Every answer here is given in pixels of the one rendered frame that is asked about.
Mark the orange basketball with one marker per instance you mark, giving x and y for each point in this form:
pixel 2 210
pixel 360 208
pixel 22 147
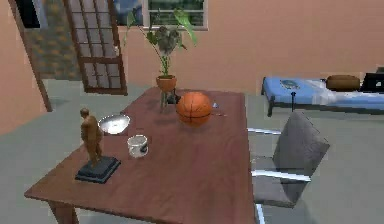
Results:
pixel 194 106

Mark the grey chair with metal arms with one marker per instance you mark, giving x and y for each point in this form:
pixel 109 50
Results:
pixel 293 156

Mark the small black object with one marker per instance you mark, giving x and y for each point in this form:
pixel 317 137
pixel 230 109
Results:
pixel 173 99

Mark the small blue grey object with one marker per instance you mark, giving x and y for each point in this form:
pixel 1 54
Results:
pixel 215 105

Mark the reddish brown wooden table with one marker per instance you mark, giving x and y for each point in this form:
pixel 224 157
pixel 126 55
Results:
pixel 186 166

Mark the green house plant orange pot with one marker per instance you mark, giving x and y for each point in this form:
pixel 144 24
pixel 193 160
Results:
pixel 165 60

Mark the white mug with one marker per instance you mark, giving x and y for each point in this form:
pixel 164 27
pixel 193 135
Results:
pixel 137 146

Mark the silver metal bowl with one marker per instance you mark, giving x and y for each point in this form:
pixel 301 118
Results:
pixel 114 124

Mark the brown human figure statue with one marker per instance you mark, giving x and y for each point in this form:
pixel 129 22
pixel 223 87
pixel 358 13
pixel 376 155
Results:
pixel 93 146

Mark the brown glass pane door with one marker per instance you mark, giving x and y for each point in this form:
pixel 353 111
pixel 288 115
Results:
pixel 98 50

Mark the blue framed picture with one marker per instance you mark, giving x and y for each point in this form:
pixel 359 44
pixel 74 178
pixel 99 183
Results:
pixel 128 11

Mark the blue bed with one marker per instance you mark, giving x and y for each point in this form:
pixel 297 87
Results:
pixel 320 95

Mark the brown pillow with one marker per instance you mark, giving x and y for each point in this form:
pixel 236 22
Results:
pixel 342 82

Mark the black laptop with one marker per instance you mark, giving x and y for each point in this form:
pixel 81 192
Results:
pixel 372 83

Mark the white frame window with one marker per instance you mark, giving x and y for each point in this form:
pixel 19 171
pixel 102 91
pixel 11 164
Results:
pixel 176 13

